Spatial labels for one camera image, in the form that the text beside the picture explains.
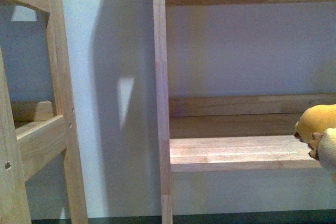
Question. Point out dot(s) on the wooden side shelf frame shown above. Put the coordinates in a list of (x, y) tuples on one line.
[(35, 132)]

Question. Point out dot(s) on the orange plush toy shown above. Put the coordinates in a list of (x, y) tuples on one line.
[(316, 128)]

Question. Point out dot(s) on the wooden shelf unit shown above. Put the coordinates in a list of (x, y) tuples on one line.
[(220, 134)]

